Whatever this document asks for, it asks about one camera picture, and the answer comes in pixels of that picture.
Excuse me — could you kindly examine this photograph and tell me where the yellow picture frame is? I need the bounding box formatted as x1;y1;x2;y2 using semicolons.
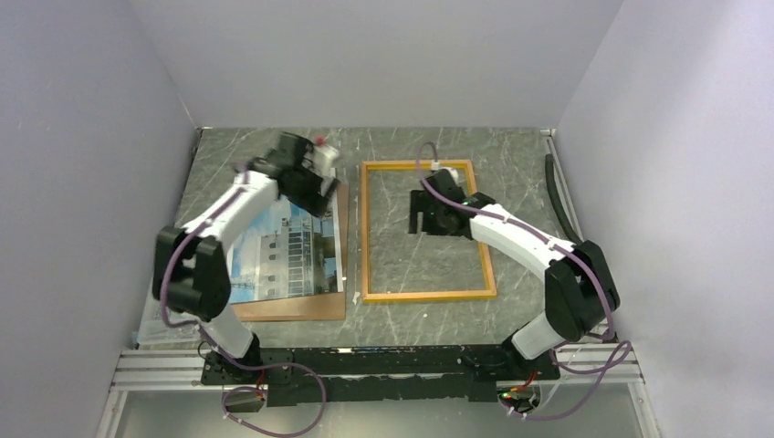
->
358;160;497;304

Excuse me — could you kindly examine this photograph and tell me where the building photo print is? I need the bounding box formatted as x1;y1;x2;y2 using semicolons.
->
227;196;342;304

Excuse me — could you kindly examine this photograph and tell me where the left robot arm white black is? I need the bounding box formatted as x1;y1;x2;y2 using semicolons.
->
151;131;340;383

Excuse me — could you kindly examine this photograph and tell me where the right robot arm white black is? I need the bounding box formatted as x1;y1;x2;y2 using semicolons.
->
412;167;621;379

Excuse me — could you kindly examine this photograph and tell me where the brown backing board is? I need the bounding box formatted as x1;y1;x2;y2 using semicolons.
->
229;183;349;322

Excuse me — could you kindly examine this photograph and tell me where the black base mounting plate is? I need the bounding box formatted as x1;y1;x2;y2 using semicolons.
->
201;344;560;407

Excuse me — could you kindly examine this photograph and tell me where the clear plastic screw box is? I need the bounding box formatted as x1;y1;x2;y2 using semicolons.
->
137;298;199;346

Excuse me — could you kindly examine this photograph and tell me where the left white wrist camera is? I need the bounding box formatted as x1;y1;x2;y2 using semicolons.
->
312;137;340;177

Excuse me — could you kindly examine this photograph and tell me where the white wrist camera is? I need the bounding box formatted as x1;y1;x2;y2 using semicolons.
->
430;161;458;179
312;137;340;177

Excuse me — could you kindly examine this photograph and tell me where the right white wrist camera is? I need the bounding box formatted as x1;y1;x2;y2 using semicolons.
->
430;161;458;179

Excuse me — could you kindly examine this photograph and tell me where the black corrugated hose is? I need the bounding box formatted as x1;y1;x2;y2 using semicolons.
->
545;152;585;246

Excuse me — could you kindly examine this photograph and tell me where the aluminium extrusion rail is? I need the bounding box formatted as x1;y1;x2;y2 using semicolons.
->
113;344;644;391

